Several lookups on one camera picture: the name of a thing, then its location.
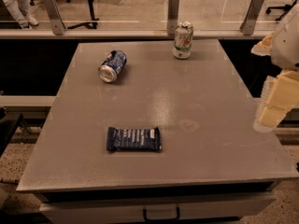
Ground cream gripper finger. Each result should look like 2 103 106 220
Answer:
255 70 299 129
251 33 273 56

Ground blue rxbar blueberry wrapper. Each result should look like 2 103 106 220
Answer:
106 127 162 152

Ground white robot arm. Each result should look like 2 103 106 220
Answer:
251 5 299 133

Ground black office chair right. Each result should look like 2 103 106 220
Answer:
265 0 299 21

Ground white green soda can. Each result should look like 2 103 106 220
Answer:
173 21 193 59

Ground blue pepsi can lying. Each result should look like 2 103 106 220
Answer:
98 50 127 83

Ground black stand base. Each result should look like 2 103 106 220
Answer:
68 0 99 30

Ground white drawer cabinet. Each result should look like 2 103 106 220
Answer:
40 191 276 224

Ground person legs grey trousers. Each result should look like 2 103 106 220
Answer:
3 0 38 29

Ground right metal barrier bracket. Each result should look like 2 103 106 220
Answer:
240 0 264 35

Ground metal barrier bracket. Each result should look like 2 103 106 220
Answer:
240 0 264 35
43 0 65 35
167 0 179 35

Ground middle metal barrier bracket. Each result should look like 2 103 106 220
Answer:
167 0 179 35

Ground black drawer handle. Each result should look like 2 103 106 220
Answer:
142 207 180 223

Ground left metal barrier bracket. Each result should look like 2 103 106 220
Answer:
43 0 65 35

